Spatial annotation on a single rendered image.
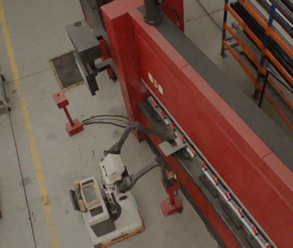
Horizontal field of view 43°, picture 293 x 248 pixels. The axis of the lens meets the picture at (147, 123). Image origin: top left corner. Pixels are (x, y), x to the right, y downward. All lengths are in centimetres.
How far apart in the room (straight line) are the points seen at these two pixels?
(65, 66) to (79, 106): 98
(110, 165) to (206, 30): 400
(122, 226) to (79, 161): 136
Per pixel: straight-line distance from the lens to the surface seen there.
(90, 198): 421
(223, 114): 291
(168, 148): 426
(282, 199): 288
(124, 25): 393
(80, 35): 428
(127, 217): 472
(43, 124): 614
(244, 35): 589
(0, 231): 550
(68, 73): 670
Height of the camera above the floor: 463
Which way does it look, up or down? 54 degrees down
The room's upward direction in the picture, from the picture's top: 10 degrees counter-clockwise
